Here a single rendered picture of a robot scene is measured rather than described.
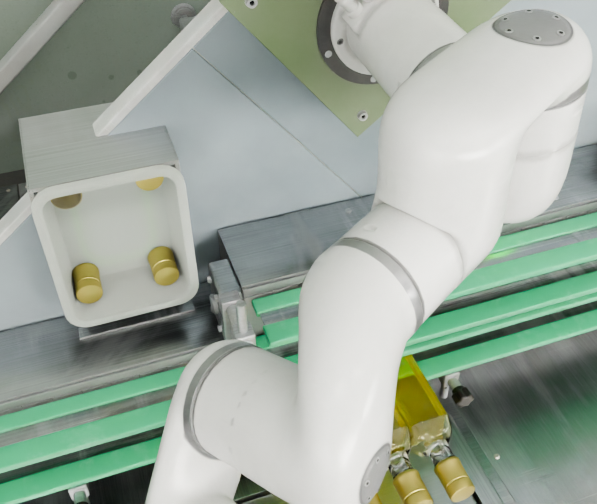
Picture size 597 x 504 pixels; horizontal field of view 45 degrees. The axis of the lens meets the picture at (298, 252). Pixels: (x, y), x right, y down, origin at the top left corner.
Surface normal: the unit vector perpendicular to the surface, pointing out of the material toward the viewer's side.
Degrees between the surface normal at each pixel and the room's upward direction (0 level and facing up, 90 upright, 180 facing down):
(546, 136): 7
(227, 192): 0
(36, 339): 90
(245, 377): 102
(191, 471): 34
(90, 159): 90
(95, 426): 90
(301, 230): 90
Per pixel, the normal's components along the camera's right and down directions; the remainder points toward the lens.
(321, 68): 0.33, 0.65
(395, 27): -0.59, -0.43
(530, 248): 0.00, -0.74
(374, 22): -0.74, -0.28
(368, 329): 0.43, -0.46
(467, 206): 0.11, 0.65
